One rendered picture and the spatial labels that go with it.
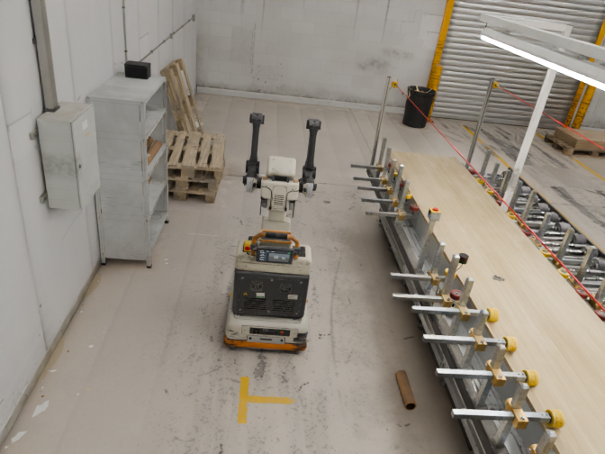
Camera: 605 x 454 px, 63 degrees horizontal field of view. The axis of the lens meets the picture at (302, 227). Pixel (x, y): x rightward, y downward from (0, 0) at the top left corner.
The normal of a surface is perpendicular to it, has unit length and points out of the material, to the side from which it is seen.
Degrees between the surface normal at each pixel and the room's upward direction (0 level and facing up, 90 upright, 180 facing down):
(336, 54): 90
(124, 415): 0
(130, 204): 90
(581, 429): 0
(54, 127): 90
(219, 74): 90
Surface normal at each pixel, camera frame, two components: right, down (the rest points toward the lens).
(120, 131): 0.05, 0.49
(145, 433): 0.11, -0.87
